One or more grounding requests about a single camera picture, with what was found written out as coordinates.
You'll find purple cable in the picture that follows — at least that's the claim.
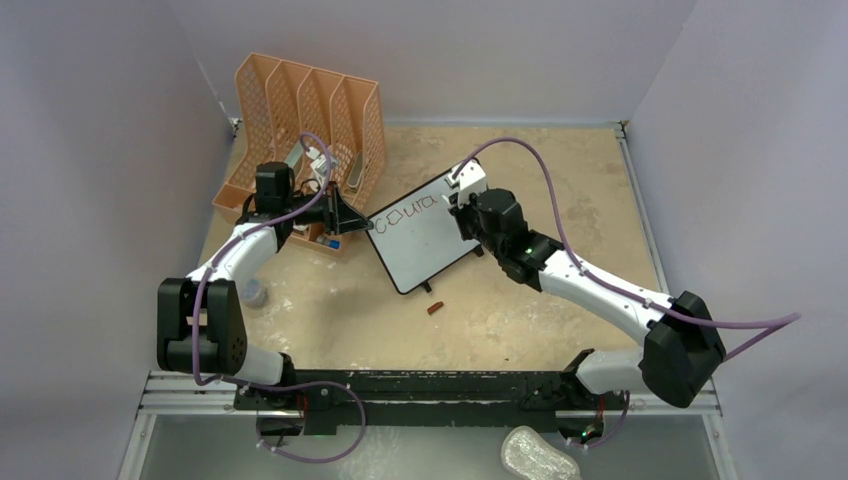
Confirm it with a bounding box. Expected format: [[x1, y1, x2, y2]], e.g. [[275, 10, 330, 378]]
[[451, 137, 803, 362], [190, 132, 367, 465]]

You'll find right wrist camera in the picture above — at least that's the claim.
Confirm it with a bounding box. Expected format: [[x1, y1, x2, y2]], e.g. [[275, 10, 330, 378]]
[[445, 158, 488, 207]]

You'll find clear plastic jar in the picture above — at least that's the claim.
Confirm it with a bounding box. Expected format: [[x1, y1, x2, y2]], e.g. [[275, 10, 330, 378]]
[[239, 278, 268, 309]]

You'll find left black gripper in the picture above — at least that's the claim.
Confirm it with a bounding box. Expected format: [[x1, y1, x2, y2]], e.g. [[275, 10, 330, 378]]
[[283, 182, 373, 236]]

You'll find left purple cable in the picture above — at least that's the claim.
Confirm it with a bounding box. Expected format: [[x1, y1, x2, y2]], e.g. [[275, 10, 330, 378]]
[[190, 132, 367, 465]]

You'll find brown marker cap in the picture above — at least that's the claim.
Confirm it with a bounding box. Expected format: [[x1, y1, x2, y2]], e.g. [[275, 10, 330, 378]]
[[427, 302, 444, 316]]

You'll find metal whiteboard stand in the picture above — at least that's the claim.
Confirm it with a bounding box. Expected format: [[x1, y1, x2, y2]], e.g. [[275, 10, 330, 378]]
[[419, 245, 485, 293]]

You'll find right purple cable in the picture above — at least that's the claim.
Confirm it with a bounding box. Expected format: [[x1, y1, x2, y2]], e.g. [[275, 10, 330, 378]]
[[451, 137, 803, 362]]

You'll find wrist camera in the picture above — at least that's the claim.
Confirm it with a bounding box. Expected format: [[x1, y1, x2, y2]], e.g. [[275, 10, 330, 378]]
[[306, 149, 336, 191], [445, 158, 488, 207]]

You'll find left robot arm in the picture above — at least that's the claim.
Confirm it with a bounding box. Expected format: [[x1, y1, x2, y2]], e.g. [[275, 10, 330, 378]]
[[157, 162, 374, 409]]

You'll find silver foil pouch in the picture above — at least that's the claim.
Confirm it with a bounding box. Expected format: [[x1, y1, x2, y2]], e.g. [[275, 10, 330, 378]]
[[500, 426, 582, 480]]

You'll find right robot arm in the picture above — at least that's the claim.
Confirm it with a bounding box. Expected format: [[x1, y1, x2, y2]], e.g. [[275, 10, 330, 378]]
[[447, 188, 726, 408]]

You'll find peach plastic file organizer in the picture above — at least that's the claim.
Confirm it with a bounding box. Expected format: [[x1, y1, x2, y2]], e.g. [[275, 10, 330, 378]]
[[213, 53, 387, 223]]

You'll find aluminium frame rail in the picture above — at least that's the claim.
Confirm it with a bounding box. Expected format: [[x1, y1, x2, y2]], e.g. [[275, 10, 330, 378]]
[[689, 377, 722, 415]]

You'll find grey eraser block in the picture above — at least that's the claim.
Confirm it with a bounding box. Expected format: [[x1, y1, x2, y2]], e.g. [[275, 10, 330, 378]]
[[284, 142, 304, 174]]

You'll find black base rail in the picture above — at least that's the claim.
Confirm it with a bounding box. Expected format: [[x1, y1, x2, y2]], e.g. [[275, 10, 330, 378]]
[[234, 367, 624, 435]]

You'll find grey rounded case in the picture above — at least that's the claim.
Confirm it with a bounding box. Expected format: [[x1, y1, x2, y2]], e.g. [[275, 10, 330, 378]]
[[346, 152, 364, 191]]

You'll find black framed whiteboard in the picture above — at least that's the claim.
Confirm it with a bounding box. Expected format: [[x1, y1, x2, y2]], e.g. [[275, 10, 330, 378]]
[[367, 169, 481, 295]]

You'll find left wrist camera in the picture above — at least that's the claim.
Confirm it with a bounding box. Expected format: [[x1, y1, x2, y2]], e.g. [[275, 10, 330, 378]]
[[306, 149, 336, 191]]

